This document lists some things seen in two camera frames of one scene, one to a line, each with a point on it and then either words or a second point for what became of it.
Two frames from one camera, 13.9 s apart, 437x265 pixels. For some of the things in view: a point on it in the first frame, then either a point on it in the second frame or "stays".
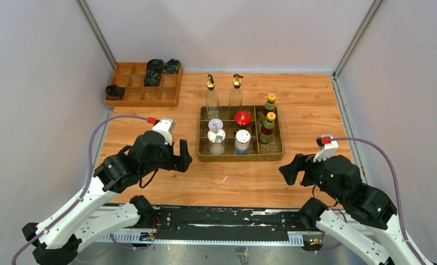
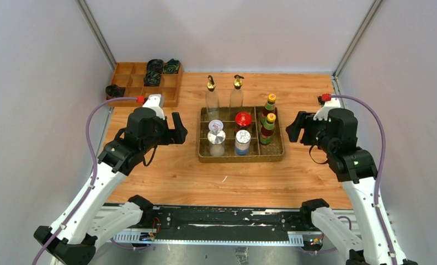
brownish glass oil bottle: [235, 96] stays
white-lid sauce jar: [215, 123] stays
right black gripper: [300, 162] -> [304, 120]
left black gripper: [181, 162] -> [174, 136]
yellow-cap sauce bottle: [267, 128] stays
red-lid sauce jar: [242, 120] stays
